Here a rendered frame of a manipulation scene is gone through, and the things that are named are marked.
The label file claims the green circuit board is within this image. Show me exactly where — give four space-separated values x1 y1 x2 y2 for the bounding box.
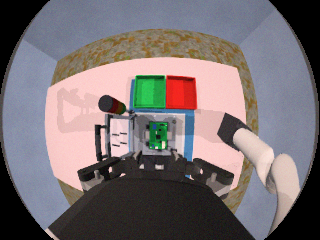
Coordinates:
149 122 167 149

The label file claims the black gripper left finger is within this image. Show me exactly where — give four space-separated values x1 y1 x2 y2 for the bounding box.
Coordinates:
77 150 143 194

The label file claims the green box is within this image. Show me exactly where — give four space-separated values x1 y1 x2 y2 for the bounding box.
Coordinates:
133 75 165 109

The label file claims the red open tray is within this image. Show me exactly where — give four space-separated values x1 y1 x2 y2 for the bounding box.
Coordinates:
166 75 197 110

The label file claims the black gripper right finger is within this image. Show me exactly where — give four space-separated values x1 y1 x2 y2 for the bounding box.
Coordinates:
165 151 234 200

